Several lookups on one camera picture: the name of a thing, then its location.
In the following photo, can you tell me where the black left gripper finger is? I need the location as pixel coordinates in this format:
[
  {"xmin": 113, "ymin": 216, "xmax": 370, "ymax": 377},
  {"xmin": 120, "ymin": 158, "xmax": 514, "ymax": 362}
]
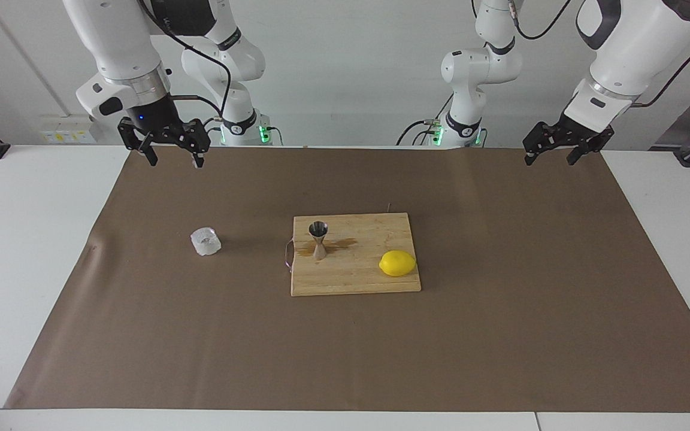
[
  {"xmin": 522, "ymin": 122, "xmax": 561, "ymax": 166},
  {"xmin": 565, "ymin": 125, "xmax": 615, "ymax": 166}
]

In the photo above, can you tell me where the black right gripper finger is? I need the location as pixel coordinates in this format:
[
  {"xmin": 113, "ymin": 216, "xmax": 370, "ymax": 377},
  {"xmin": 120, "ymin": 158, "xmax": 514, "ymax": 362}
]
[
  {"xmin": 117, "ymin": 117, "xmax": 159, "ymax": 167},
  {"xmin": 174, "ymin": 119, "xmax": 211, "ymax": 169}
]

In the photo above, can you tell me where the clear faceted glass cup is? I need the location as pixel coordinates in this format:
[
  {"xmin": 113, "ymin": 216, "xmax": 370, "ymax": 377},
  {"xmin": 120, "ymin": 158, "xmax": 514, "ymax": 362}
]
[{"xmin": 190, "ymin": 227, "xmax": 222, "ymax": 257}]

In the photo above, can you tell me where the steel double jigger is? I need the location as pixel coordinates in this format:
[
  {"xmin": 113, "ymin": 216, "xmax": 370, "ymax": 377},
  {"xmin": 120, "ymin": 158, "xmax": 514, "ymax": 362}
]
[{"xmin": 309, "ymin": 221, "xmax": 329, "ymax": 261}]

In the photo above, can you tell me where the yellow lemon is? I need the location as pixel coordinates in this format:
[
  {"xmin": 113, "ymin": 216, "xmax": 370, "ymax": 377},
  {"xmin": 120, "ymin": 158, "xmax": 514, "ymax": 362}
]
[{"xmin": 379, "ymin": 250, "xmax": 417, "ymax": 278}]

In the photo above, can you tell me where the brown paper table mat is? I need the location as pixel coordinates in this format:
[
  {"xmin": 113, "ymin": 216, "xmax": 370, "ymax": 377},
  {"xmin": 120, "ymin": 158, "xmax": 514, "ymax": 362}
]
[{"xmin": 4, "ymin": 145, "xmax": 690, "ymax": 414}]

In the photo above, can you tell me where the wooden cutting board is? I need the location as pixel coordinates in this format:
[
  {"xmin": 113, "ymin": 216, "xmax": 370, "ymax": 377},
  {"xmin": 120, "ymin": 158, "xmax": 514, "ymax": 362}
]
[{"xmin": 285, "ymin": 212, "xmax": 422, "ymax": 298}]

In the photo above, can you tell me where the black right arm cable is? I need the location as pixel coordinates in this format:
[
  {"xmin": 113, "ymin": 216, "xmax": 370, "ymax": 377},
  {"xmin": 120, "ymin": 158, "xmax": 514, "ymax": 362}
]
[{"xmin": 135, "ymin": 0, "xmax": 230, "ymax": 120}]

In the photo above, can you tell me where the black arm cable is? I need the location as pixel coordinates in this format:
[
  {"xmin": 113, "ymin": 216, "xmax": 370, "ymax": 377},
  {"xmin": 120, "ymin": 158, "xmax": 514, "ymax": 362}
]
[
  {"xmin": 510, "ymin": 0, "xmax": 690, "ymax": 108},
  {"xmin": 135, "ymin": 0, "xmax": 230, "ymax": 120}
]

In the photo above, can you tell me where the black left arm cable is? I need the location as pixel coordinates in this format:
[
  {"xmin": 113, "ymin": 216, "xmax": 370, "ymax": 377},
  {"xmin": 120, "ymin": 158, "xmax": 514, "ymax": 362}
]
[{"xmin": 510, "ymin": 0, "xmax": 690, "ymax": 108}]

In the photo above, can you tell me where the white wall socket panel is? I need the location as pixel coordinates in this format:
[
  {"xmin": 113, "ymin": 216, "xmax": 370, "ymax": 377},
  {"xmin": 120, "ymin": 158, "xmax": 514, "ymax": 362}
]
[{"xmin": 40, "ymin": 123, "xmax": 95, "ymax": 144}]

